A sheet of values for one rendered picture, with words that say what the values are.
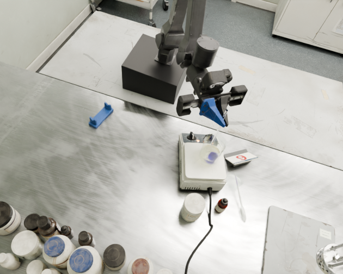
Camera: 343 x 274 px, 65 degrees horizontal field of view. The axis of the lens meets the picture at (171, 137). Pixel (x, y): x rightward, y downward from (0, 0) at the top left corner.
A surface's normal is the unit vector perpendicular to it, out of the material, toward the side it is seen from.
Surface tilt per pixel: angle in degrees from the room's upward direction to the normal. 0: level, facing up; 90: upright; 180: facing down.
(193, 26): 69
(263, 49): 0
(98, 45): 0
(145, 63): 4
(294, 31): 90
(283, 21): 90
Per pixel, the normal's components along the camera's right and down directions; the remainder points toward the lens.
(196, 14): 0.31, 0.56
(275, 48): 0.11, -0.56
